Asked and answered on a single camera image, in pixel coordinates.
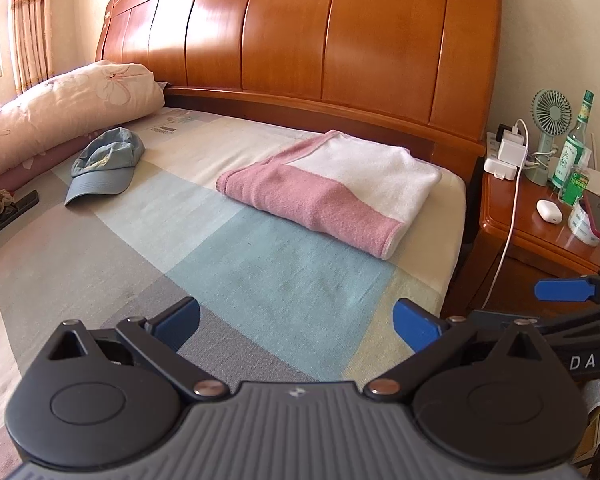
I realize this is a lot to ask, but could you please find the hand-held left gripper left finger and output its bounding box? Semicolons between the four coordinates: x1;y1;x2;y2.
47;296;232;403

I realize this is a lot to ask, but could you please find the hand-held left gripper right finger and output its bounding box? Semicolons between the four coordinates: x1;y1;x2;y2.
364;298;544;403

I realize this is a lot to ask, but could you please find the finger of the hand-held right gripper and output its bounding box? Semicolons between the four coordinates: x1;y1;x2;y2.
467;301;600;343
534;270;600;307

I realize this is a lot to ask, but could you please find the pink and white knit sweater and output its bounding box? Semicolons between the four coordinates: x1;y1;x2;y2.
216;130;443;261

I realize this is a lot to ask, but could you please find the wooden nightstand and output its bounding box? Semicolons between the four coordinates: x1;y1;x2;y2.
450;157;600;321

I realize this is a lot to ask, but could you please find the white round jar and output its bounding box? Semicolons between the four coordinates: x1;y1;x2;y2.
566;199;600;248

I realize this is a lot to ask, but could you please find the white earbuds case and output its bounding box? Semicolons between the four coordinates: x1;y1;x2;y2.
536;199;565;225

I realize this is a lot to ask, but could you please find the small clear green bottle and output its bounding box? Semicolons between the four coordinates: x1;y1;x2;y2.
557;165;592;207

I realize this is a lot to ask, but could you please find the white power strip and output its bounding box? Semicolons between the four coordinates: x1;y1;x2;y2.
482;131;541;181

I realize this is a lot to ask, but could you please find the green glass bottle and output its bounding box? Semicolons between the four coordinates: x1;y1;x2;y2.
547;90;596;192

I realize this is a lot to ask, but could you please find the small green desk fan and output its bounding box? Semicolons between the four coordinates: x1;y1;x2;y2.
522;88;573;187

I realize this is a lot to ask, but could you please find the blue cap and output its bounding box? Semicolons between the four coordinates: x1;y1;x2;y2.
64;127;146;206

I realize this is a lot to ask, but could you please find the folded pink quilt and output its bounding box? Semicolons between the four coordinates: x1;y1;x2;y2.
0;60;167;204

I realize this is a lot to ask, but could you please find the wooden headboard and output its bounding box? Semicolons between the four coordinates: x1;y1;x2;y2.
95;0;507;186

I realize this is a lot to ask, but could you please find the pink checked curtain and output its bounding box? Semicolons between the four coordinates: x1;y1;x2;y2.
10;0;57;97

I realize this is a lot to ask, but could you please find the white charging cable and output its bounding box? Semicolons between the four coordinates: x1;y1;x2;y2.
481;119;531;312

